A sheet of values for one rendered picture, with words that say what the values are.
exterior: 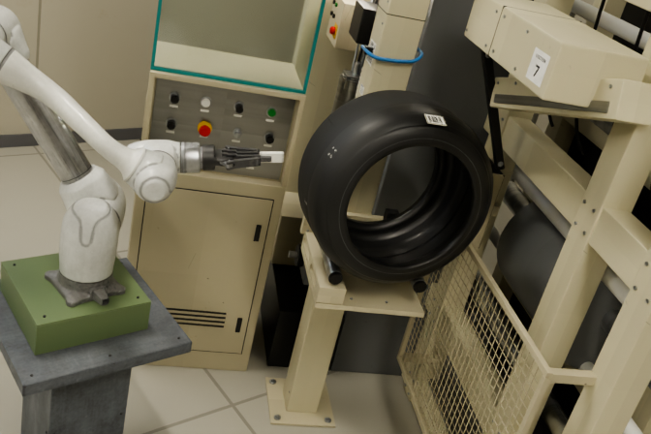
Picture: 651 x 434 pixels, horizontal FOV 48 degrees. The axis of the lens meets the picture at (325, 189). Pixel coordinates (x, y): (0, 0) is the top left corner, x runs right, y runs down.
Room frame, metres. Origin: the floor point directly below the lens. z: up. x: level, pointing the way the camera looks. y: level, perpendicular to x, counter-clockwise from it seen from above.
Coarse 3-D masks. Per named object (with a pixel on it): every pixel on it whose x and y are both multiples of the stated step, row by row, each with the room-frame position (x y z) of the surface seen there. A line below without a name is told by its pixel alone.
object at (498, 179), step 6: (492, 162) 2.48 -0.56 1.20; (492, 168) 2.46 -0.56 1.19; (498, 174) 2.37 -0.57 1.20; (498, 180) 2.37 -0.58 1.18; (498, 186) 2.37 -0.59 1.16; (498, 192) 2.37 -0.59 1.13; (492, 198) 2.37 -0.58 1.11; (492, 204) 2.37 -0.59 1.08; (486, 216) 2.37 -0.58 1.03; (486, 222) 2.37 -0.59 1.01; (480, 228) 2.37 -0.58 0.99; (480, 234) 2.37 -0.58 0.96; (474, 240) 2.36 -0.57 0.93; (480, 240) 2.37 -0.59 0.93; (474, 246) 2.37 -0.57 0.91
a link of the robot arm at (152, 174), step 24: (0, 72) 1.74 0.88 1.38; (24, 72) 1.77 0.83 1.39; (48, 96) 1.77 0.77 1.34; (72, 120) 1.73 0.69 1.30; (96, 144) 1.70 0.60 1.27; (120, 144) 1.71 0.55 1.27; (120, 168) 1.69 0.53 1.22; (144, 168) 1.68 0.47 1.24; (168, 168) 1.71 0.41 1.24; (144, 192) 1.64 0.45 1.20; (168, 192) 1.67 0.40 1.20
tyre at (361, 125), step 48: (384, 96) 2.10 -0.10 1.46; (336, 144) 1.92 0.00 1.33; (384, 144) 1.90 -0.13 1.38; (432, 144) 1.95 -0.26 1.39; (480, 144) 2.05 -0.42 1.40; (336, 192) 1.86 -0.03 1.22; (432, 192) 2.27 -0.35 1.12; (480, 192) 2.02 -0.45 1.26; (336, 240) 1.87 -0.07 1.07; (384, 240) 2.20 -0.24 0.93; (432, 240) 2.16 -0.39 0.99
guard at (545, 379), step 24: (480, 264) 2.06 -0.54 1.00; (432, 288) 2.34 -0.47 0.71; (456, 288) 2.17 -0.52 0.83; (480, 288) 2.02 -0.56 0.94; (408, 336) 2.42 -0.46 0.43; (528, 336) 1.71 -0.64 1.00; (408, 360) 2.34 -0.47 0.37; (480, 360) 1.88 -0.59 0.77; (408, 384) 2.26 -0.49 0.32; (432, 408) 2.05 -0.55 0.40; (456, 408) 1.91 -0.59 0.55; (528, 408) 1.58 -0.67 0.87; (432, 432) 1.99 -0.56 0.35; (456, 432) 1.86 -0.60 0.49
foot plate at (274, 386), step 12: (276, 384) 2.45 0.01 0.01; (276, 396) 2.37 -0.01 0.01; (324, 396) 2.44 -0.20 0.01; (276, 408) 2.31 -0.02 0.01; (324, 408) 2.37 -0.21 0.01; (276, 420) 2.24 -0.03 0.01; (288, 420) 2.25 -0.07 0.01; (300, 420) 2.27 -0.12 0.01; (312, 420) 2.28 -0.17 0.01; (324, 420) 2.30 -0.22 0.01
